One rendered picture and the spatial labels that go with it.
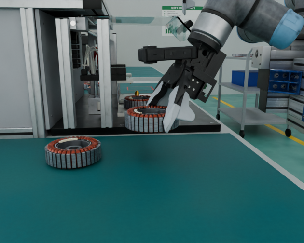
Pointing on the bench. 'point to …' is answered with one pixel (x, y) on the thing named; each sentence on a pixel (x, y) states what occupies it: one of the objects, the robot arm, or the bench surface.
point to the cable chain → (75, 49)
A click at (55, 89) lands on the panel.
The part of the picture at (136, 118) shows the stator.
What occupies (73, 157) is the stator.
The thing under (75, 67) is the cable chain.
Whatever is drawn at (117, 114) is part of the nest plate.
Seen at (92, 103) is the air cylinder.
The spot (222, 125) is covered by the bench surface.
